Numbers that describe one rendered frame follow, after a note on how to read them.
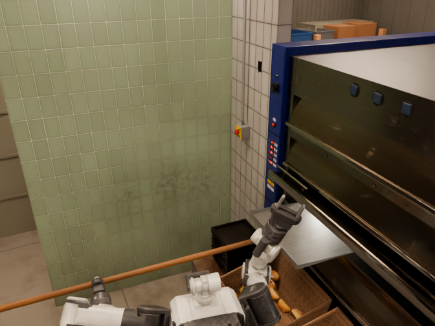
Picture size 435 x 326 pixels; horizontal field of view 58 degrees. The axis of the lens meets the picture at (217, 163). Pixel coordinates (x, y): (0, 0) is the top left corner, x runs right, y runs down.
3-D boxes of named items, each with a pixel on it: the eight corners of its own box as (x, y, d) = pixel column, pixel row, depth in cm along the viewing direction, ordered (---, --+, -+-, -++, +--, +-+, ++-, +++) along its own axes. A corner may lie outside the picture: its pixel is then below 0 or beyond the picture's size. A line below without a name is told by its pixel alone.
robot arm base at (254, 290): (278, 310, 160) (284, 321, 149) (249, 324, 159) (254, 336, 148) (263, 277, 160) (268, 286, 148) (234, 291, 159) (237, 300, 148)
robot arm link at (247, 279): (267, 287, 184) (272, 306, 162) (239, 283, 185) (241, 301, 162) (270, 263, 184) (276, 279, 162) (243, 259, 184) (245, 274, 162)
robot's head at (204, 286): (221, 298, 146) (221, 280, 142) (194, 303, 144) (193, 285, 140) (217, 286, 152) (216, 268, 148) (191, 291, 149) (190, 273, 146)
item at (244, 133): (243, 134, 302) (244, 121, 298) (249, 138, 293) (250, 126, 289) (235, 135, 299) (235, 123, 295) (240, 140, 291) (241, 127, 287)
